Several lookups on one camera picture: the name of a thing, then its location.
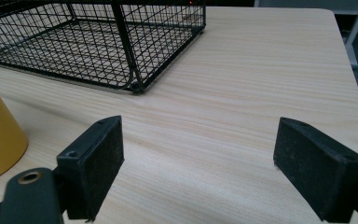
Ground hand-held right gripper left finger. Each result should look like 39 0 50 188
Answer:
56 115 126 222

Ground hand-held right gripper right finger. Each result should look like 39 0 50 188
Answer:
272 117 358 224

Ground black wire mesh basket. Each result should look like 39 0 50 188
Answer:
0 0 207 95

